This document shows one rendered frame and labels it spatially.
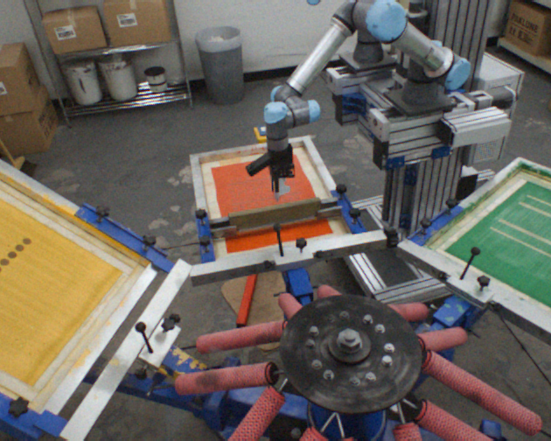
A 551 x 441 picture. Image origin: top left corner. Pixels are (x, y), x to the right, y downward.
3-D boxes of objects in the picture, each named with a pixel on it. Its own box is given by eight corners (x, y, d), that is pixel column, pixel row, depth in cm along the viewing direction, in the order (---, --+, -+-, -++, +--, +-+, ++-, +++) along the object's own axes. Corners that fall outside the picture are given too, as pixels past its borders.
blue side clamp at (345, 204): (330, 201, 205) (330, 188, 200) (341, 199, 205) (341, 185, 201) (353, 248, 181) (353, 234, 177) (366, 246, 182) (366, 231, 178)
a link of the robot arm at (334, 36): (349, -22, 167) (261, 94, 176) (367, -16, 159) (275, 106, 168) (366, 0, 175) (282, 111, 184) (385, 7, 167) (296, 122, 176)
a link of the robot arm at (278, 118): (293, 107, 158) (269, 113, 155) (294, 136, 165) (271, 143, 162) (282, 97, 164) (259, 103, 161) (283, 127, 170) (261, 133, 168)
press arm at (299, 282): (283, 269, 168) (282, 258, 165) (300, 265, 169) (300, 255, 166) (296, 306, 154) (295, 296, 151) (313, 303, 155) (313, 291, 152)
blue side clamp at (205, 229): (197, 226, 197) (194, 212, 193) (209, 223, 198) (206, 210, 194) (204, 277, 174) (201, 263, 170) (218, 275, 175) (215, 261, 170)
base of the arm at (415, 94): (426, 87, 213) (428, 65, 206) (445, 101, 201) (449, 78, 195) (394, 94, 210) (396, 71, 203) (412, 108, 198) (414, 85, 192)
